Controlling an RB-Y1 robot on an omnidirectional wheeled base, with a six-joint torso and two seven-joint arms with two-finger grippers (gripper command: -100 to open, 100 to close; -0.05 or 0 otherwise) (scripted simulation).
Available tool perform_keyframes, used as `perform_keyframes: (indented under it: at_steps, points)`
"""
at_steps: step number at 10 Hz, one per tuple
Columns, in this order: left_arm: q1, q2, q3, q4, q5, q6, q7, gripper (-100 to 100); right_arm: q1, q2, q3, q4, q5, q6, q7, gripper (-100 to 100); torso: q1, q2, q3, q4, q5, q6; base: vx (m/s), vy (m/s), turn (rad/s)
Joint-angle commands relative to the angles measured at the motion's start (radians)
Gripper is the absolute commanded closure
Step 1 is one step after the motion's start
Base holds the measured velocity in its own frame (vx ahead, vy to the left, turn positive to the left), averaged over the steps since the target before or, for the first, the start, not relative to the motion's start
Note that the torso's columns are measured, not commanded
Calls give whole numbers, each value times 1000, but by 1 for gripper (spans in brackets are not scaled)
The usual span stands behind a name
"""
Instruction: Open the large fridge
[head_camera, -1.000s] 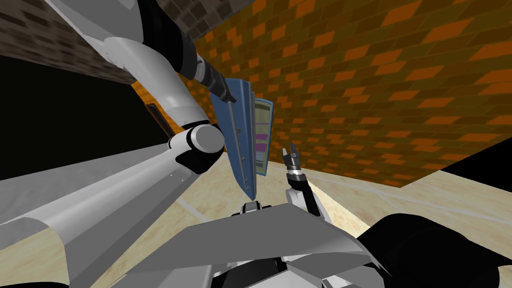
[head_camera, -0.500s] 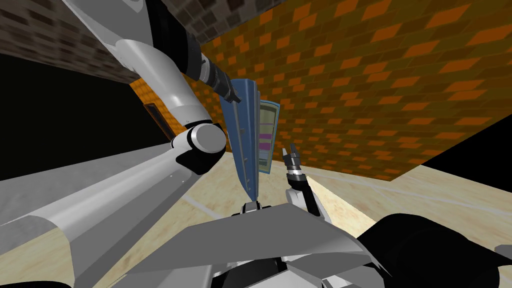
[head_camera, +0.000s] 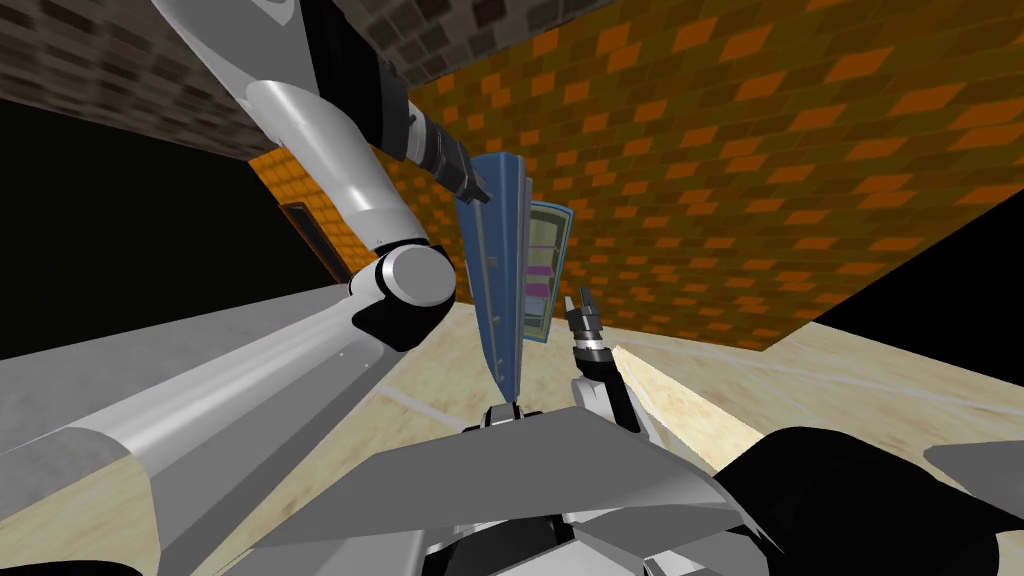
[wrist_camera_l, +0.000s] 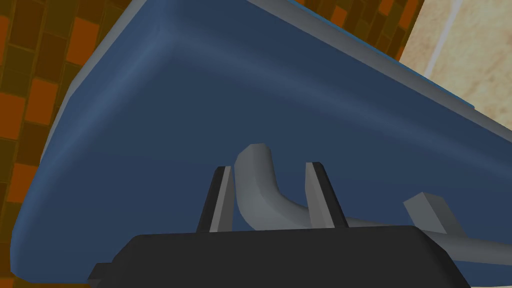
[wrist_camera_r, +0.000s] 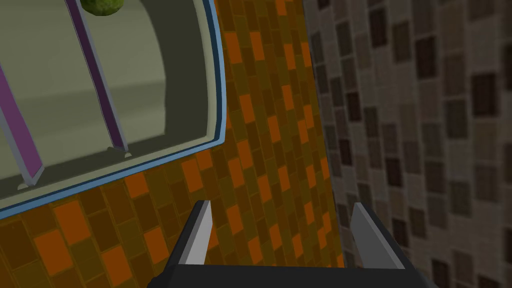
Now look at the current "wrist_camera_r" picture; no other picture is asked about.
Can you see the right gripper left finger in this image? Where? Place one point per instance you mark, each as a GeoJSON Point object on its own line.
{"type": "Point", "coordinates": [196, 236]}

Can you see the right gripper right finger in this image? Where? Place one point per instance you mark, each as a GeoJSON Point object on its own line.
{"type": "Point", "coordinates": [374, 240]}

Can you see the blue framed window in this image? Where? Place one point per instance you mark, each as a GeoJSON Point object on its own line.
{"type": "Point", "coordinates": [100, 92]}

